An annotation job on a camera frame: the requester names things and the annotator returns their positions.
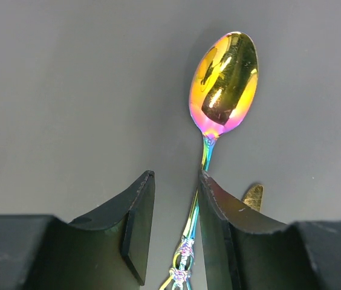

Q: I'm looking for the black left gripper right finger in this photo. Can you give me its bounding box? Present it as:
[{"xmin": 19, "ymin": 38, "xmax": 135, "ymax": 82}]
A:
[{"xmin": 198, "ymin": 171, "xmax": 341, "ymax": 289}]

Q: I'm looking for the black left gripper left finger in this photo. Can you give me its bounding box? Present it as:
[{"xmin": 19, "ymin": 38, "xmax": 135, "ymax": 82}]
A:
[{"xmin": 0, "ymin": 170, "xmax": 155, "ymax": 289}]

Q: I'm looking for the gold butter knife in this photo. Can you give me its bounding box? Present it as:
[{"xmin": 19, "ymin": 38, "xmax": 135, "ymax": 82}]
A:
[{"xmin": 241, "ymin": 184, "xmax": 264, "ymax": 212}]

